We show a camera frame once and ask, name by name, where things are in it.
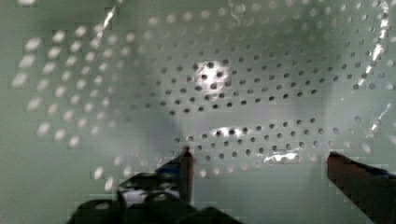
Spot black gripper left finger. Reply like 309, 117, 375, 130
117, 146, 195, 206

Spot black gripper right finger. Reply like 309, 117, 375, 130
327, 152, 396, 224

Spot green perforated strainer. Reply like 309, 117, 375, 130
1, 0, 395, 224

